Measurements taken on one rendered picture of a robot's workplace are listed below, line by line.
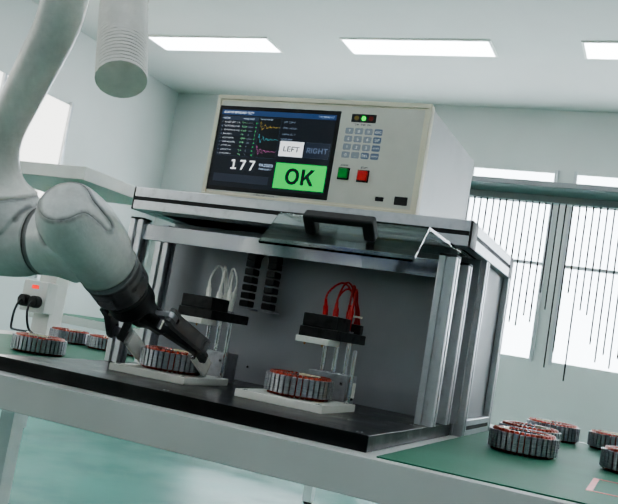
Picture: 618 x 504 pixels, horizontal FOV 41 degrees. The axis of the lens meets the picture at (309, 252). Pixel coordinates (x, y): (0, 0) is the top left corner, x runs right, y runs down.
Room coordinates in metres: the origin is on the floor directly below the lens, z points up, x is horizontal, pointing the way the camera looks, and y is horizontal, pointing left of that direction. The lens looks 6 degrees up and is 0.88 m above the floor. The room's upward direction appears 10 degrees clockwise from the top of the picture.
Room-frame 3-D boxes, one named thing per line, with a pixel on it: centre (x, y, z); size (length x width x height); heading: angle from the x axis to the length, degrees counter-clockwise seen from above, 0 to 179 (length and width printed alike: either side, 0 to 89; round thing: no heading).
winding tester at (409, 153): (1.69, -0.05, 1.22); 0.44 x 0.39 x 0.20; 66
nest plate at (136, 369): (1.45, 0.20, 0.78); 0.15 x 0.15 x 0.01; 66
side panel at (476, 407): (1.64, -0.37, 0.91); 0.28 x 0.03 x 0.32; 156
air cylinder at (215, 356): (1.58, 0.14, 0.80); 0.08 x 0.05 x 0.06; 66
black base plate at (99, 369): (1.41, 0.08, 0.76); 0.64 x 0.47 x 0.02; 66
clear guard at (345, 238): (1.32, -0.10, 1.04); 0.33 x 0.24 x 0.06; 156
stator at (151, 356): (1.45, 0.20, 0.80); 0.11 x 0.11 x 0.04
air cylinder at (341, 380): (1.48, -0.08, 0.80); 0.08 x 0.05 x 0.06; 66
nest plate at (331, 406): (1.35, -0.02, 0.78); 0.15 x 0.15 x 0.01; 66
